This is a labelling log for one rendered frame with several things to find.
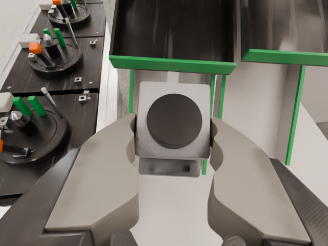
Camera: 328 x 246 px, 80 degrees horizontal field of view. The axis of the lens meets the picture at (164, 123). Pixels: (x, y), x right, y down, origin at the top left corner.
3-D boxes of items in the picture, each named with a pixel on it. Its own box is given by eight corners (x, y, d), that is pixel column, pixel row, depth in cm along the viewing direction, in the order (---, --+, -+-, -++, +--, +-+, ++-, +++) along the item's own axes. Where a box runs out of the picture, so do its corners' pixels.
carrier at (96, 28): (104, 41, 67) (95, 1, 56) (29, 44, 64) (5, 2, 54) (107, 8, 81) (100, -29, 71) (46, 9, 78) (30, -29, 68)
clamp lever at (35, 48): (53, 67, 51) (37, 49, 44) (45, 67, 51) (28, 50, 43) (53, 54, 52) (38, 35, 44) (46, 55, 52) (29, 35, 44)
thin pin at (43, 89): (63, 118, 42) (45, 90, 35) (59, 119, 42) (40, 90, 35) (63, 115, 43) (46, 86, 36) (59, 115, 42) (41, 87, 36)
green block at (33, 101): (45, 115, 42) (33, 99, 38) (39, 116, 42) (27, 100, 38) (46, 111, 43) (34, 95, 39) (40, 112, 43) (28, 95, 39)
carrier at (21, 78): (99, 93, 52) (86, 51, 42) (2, 99, 50) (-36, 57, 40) (104, 42, 66) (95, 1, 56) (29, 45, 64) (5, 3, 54)
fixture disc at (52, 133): (64, 163, 38) (60, 159, 37) (-14, 171, 37) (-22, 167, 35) (74, 108, 46) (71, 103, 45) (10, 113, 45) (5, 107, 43)
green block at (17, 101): (31, 116, 42) (18, 100, 38) (25, 117, 42) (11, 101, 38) (32, 112, 43) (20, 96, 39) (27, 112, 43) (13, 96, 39)
